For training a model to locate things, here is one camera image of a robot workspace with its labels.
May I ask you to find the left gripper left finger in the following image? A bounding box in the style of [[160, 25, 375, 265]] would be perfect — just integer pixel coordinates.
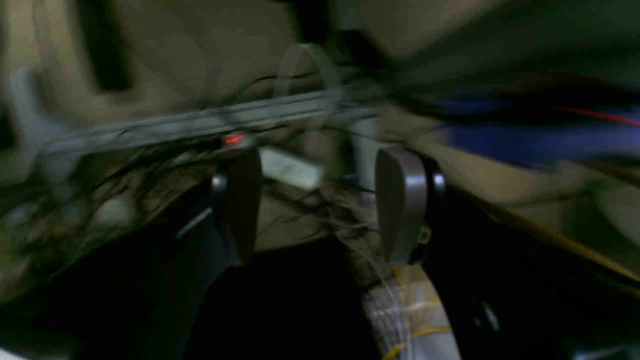
[[1, 148, 263, 360]]

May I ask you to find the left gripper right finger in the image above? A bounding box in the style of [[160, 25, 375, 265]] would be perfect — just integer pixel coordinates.
[[374, 146, 639, 360]]

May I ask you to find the white power adapter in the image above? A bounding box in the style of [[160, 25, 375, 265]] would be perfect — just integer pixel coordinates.
[[258, 146, 325, 191]]

